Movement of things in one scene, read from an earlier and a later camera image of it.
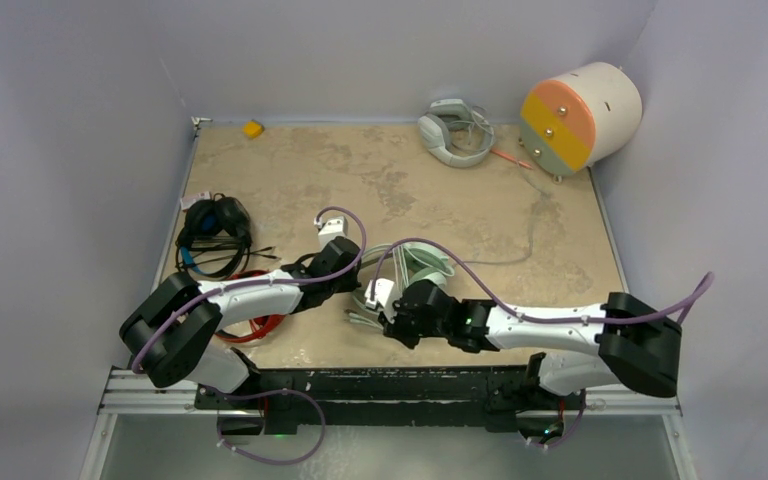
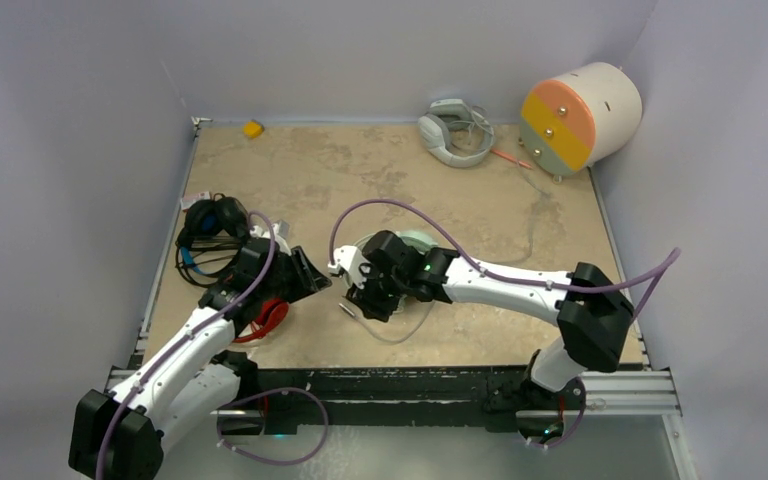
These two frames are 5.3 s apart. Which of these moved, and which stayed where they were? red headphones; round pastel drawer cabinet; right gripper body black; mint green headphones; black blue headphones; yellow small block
Moved: mint green headphones; right gripper body black
Stayed: red headphones; black blue headphones; yellow small block; round pastel drawer cabinet
